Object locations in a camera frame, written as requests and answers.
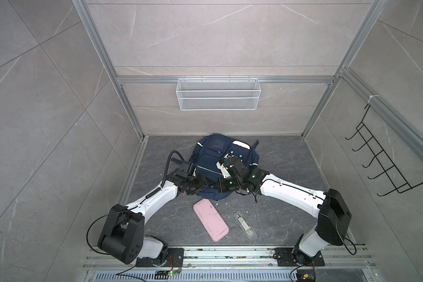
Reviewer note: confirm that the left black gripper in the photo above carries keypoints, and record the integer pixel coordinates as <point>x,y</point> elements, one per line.
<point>203,183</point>

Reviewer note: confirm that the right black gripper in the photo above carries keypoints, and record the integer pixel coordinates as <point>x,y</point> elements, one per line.
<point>221,187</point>

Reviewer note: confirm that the navy blue student backpack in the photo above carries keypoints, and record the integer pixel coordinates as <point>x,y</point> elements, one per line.
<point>208,151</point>

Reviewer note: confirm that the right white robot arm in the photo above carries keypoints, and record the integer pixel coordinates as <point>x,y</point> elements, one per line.
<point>329,208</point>

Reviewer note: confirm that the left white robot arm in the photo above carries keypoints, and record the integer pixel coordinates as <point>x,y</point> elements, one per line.
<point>123,234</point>

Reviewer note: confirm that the pink pencil case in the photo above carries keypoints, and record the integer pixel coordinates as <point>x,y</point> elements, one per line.
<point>212,221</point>

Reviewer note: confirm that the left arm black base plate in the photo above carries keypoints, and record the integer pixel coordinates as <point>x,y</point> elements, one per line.
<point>170,257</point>

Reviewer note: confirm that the white wire mesh basket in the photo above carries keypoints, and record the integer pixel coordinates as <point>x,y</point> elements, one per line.
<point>218,94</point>

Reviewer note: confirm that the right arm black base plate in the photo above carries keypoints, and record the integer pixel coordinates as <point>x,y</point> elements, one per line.
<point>287,256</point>

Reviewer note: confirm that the aluminium front rail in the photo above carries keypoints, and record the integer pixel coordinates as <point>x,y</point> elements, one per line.
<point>237,258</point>

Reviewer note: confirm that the black wire hook rack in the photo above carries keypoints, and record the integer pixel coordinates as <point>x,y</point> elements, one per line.
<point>385,162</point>

